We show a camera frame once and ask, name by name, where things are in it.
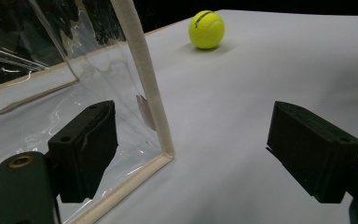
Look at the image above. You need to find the yellow tennis ball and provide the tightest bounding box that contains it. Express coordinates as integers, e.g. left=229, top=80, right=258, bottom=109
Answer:
left=187, top=9, right=226, bottom=50

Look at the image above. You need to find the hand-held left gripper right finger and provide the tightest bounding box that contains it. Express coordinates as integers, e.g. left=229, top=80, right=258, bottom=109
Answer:
left=266, top=100, right=358, bottom=204

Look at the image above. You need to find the clear plastic bag beige trim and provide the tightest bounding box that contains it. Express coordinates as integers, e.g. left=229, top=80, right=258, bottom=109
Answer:
left=0, top=0, right=175, bottom=224

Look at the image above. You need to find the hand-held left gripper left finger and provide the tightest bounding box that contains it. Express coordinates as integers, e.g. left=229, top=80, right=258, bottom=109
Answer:
left=47, top=99, right=119, bottom=203

